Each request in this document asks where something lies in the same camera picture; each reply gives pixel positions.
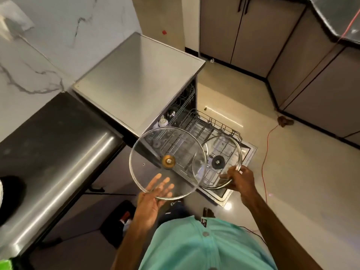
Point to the grey corner cabinet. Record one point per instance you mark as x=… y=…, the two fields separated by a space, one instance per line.
x=317 y=89

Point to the person's right forearm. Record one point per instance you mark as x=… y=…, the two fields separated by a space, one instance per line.
x=278 y=236

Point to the steel bowl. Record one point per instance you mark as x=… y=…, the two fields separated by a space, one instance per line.
x=172 y=112

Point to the person's left little finger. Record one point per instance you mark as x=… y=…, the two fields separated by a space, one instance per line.
x=168 y=197

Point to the person's right hand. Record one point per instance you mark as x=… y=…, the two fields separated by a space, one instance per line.
x=243 y=184

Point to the black stone countertop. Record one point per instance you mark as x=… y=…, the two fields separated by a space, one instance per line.
x=340 y=16

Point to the green packet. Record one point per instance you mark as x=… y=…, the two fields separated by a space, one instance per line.
x=6 y=264

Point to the person's left middle finger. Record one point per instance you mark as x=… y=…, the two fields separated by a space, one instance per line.
x=165 y=183

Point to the small glass lid black knob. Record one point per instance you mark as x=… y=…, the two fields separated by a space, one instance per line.
x=222 y=149

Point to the teal shirt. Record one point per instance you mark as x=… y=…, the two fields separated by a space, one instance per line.
x=202 y=247

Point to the dark trousers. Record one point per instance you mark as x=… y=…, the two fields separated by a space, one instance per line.
x=175 y=212

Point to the black bag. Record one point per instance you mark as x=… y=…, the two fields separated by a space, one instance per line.
x=118 y=222

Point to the person's left hand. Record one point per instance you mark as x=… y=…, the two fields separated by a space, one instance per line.
x=149 y=206

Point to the person's right thumb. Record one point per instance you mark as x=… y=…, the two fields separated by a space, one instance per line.
x=225 y=177

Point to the stainless steel dishwasher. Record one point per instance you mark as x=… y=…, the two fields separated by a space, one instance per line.
x=135 y=81

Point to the white paper towel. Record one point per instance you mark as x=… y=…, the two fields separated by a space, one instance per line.
x=14 y=21

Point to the person's left forearm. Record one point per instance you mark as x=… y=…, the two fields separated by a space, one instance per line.
x=132 y=244

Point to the large glass lid brass knob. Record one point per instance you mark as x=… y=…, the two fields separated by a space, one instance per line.
x=157 y=149

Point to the brown rag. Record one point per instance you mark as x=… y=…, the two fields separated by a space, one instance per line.
x=285 y=121

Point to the white cup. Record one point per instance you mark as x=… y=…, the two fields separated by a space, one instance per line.
x=162 y=122

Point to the steel counter unit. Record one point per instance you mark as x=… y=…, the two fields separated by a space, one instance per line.
x=53 y=165

